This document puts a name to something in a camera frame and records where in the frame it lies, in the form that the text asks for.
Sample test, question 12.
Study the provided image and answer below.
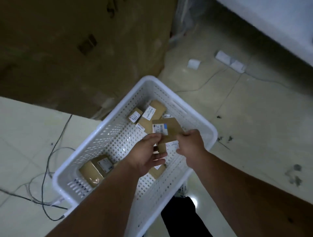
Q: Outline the person's right hand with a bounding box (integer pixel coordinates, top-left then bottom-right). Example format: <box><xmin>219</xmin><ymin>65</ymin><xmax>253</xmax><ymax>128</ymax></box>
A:
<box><xmin>176</xmin><ymin>129</ymin><xmax>209</xmax><ymax>169</ymax></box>

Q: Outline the black cable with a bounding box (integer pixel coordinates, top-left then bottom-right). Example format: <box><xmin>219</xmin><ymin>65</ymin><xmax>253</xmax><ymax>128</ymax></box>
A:
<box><xmin>0</xmin><ymin>114</ymin><xmax>73</xmax><ymax>222</ymax></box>

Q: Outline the white plug adapter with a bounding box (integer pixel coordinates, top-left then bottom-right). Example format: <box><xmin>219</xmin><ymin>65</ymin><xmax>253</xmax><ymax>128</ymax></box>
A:
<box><xmin>187</xmin><ymin>58</ymin><xmax>201</xmax><ymax>70</ymax></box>

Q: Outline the cardboard parcel printed label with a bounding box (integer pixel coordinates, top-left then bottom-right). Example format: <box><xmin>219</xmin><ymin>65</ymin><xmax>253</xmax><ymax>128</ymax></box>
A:
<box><xmin>91</xmin><ymin>154</ymin><xmax>114</xmax><ymax>174</ymax></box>

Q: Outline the person's right forearm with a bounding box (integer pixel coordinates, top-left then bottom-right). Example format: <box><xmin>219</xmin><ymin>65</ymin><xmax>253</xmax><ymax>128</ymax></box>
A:
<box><xmin>189</xmin><ymin>150</ymin><xmax>313</xmax><ymax>237</ymax></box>

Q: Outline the cardboard parcel white label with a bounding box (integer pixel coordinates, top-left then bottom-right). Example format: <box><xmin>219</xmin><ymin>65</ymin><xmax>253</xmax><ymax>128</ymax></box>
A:
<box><xmin>165</xmin><ymin>141</ymin><xmax>180</xmax><ymax>154</ymax></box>
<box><xmin>142</xmin><ymin>100</ymin><xmax>167</xmax><ymax>121</ymax></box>
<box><xmin>135</xmin><ymin>117</ymin><xmax>154</xmax><ymax>134</ymax></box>
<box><xmin>148</xmin><ymin>164</ymin><xmax>167</xmax><ymax>180</ymax></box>

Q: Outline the clear plastic bag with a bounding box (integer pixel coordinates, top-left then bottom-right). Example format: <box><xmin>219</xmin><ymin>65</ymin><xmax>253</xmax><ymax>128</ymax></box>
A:
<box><xmin>169</xmin><ymin>0</ymin><xmax>208</xmax><ymax>44</ymax></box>

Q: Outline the white perforated plastic basket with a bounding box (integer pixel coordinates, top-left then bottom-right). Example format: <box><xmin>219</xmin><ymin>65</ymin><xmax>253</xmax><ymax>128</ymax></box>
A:
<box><xmin>52</xmin><ymin>75</ymin><xmax>218</xmax><ymax>237</ymax></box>

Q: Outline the person's patterned shoe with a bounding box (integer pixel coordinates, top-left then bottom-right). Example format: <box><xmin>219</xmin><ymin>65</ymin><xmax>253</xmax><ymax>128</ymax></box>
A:
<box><xmin>174</xmin><ymin>185</ymin><xmax>188</xmax><ymax>199</ymax></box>

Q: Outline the person's left forearm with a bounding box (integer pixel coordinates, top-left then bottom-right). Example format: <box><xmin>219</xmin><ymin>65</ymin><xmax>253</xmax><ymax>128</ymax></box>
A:
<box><xmin>45</xmin><ymin>158</ymin><xmax>148</xmax><ymax>237</ymax></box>

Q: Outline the large brown cardboard box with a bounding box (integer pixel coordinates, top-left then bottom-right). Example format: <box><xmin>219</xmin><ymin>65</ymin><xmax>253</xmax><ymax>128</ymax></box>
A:
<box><xmin>0</xmin><ymin>0</ymin><xmax>178</xmax><ymax>120</ymax></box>

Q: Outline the person's left hand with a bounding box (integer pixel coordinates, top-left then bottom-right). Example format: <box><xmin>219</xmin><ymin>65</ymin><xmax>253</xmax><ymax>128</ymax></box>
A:
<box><xmin>127</xmin><ymin>133</ymin><xmax>169</xmax><ymax>178</ymax></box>

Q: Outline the thin grey cable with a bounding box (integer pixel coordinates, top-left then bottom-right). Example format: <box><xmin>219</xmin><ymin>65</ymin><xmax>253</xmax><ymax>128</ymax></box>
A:
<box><xmin>174</xmin><ymin>66</ymin><xmax>229</xmax><ymax>94</ymax></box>

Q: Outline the cardboard parcel blue-edged label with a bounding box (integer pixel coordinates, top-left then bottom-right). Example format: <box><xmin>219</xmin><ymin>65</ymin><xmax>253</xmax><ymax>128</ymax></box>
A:
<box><xmin>152</xmin><ymin>117</ymin><xmax>185</xmax><ymax>144</ymax></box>

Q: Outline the person's black trouser leg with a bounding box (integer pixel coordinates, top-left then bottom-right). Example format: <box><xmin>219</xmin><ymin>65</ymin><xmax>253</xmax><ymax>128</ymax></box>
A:
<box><xmin>160</xmin><ymin>196</ymin><xmax>214</xmax><ymax>237</ymax></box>

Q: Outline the white cable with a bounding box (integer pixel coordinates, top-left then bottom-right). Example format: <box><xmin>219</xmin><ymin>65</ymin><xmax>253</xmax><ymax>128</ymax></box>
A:
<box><xmin>0</xmin><ymin>147</ymin><xmax>76</xmax><ymax>207</ymax></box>

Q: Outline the small cardboard parcel handwritten label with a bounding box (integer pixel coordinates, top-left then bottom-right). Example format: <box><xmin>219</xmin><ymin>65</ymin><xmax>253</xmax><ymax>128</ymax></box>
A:
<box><xmin>129</xmin><ymin>108</ymin><xmax>144</xmax><ymax>123</ymax></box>

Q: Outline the white cabinet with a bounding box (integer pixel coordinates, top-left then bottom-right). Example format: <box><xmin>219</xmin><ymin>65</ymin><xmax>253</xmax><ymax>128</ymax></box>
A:
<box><xmin>216</xmin><ymin>0</ymin><xmax>313</xmax><ymax>67</ymax></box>

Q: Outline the white power strip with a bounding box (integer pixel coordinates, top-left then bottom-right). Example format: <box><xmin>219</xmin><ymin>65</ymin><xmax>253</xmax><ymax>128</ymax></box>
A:
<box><xmin>215</xmin><ymin>50</ymin><xmax>246</xmax><ymax>74</ymax></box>

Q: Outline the taped brown cardboard parcel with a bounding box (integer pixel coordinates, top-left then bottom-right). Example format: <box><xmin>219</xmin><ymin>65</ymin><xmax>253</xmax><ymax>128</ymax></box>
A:
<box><xmin>78</xmin><ymin>161</ymin><xmax>105</xmax><ymax>188</ymax></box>

